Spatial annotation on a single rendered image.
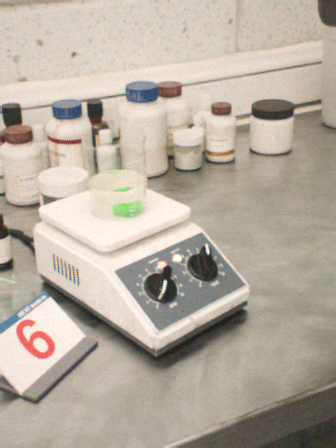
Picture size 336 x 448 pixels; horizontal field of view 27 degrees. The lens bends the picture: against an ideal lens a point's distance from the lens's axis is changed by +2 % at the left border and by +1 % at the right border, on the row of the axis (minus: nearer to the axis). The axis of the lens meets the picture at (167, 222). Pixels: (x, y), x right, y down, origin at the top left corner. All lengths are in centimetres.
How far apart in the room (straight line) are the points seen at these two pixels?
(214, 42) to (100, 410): 79
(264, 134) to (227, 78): 16
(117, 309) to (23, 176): 34
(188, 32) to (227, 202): 37
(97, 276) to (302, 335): 20
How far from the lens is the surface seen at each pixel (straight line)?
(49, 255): 73
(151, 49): 118
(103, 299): 67
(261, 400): 61
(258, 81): 125
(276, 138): 110
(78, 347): 66
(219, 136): 106
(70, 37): 113
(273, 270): 79
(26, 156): 93
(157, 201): 74
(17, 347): 64
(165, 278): 64
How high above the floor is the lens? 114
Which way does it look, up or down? 26 degrees down
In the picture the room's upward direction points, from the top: 1 degrees counter-clockwise
